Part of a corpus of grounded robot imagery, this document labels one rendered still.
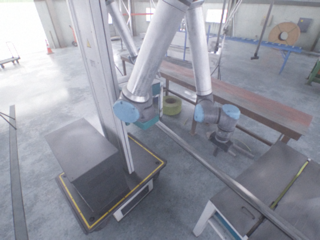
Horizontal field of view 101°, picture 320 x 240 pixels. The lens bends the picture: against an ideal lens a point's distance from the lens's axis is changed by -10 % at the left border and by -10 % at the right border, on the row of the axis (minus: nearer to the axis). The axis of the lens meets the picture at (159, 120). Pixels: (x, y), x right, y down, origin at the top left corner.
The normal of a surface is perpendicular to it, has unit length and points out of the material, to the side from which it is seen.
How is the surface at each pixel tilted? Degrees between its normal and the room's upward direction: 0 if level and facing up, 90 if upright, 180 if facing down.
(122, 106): 94
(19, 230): 0
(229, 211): 0
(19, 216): 0
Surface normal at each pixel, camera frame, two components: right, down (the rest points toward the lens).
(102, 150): 0.00, -0.79
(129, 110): -0.26, 0.65
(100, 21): 0.73, 0.41
